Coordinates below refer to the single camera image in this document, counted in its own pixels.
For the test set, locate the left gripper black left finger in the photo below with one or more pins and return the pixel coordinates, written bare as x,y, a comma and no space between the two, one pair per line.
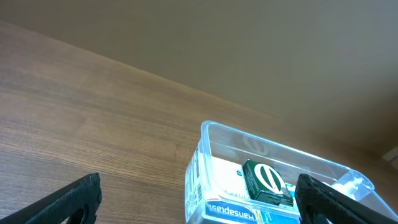
77,203

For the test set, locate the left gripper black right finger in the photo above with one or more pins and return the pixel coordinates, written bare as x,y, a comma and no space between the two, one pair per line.
318,203

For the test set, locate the dark green round-logo box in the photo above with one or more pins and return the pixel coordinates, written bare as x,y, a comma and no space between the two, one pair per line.
265,184

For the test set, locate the Hansaplast plaster box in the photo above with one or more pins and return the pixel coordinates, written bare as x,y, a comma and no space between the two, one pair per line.
215,191

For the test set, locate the clear plastic container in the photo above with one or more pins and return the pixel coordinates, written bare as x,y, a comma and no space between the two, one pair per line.
234,145

